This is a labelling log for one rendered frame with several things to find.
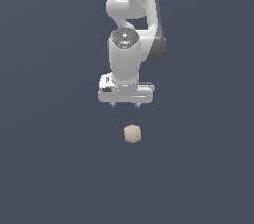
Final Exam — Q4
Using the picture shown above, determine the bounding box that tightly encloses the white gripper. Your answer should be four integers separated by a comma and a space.
97, 72, 156, 109

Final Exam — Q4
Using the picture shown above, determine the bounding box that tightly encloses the small beige rounded cube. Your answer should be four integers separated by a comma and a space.
123, 124, 142, 144

